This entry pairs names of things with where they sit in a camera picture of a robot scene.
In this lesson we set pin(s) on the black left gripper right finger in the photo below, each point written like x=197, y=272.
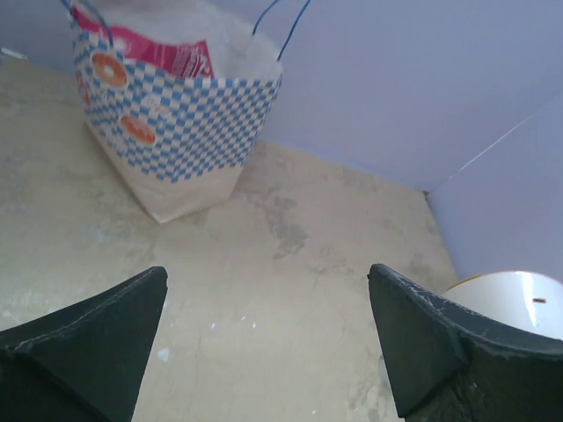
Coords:
x=449, y=363

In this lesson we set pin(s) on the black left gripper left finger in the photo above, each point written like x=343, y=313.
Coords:
x=85, y=362

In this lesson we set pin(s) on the blue checkered paper bag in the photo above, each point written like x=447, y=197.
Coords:
x=179, y=143

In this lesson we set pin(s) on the red Real chips bag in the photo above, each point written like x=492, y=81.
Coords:
x=188, y=60

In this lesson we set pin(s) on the white cylindrical paper lamp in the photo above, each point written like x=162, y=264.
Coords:
x=527, y=301

